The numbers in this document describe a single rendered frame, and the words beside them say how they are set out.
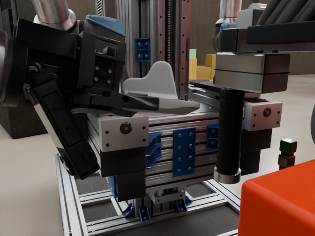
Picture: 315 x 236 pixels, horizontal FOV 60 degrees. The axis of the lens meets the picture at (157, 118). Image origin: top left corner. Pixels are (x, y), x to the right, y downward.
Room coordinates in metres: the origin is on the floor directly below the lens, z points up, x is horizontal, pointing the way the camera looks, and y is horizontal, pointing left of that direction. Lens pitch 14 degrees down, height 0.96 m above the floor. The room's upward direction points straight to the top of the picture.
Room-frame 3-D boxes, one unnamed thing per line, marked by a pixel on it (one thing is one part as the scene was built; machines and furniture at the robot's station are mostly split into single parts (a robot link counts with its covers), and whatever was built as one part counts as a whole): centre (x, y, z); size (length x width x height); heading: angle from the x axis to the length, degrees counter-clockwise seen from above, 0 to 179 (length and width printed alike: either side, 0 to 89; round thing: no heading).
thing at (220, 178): (0.41, -0.11, 0.83); 0.04 x 0.04 x 0.16
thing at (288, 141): (0.85, -0.43, 0.64); 0.04 x 0.04 x 0.04; 29
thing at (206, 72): (7.56, -1.30, 0.39); 1.38 x 1.05 x 0.79; 115
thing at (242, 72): (0.38, -0.13, 0.93); 0.09 x 0.05 x 0.05; 29
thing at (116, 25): (0.89, 0.17, 0.98); 0.13 x 0.12 x 0.14; 95
